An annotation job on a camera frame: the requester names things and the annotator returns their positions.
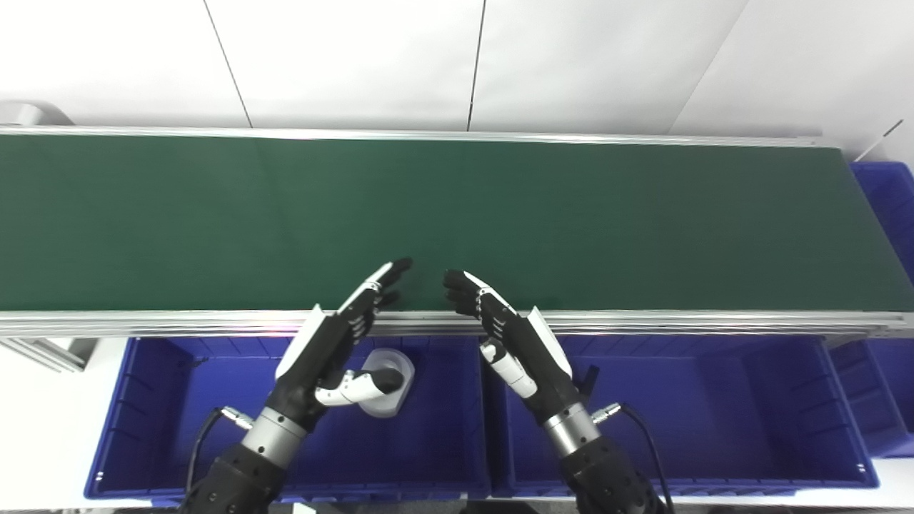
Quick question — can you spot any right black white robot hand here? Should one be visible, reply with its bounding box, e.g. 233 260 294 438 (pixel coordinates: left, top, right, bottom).
443 268 583 426

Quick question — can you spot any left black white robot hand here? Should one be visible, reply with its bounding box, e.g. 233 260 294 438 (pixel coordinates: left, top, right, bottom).
266 257 414 433

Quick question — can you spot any white round plastic part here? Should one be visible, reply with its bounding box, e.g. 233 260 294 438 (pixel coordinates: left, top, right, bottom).
348 348 416 419

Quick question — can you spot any green conveyor belt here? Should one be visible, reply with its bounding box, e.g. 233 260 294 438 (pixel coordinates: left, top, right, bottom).
0 125 914 351
0 134 914 313

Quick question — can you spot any blue plastic bin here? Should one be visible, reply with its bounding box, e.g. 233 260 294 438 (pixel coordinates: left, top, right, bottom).
84 336 493 501
827 161 914 459
482 334 880 499

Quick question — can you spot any aluminium conveyor support leg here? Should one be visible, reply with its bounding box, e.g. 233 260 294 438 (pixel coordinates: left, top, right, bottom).
0 337 98 374

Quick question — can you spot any grey conveyor motor housing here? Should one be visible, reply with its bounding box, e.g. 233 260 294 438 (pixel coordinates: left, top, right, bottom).
0 102 74 129

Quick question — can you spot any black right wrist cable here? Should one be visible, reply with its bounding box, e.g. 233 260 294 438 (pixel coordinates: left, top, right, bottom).
593 402 676 514

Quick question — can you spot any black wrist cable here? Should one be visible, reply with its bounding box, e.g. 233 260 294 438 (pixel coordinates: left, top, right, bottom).
593 402 676 514
184 406 255 504

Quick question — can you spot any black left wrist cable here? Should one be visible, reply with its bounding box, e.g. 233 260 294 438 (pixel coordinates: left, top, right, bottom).
184 406 255 504

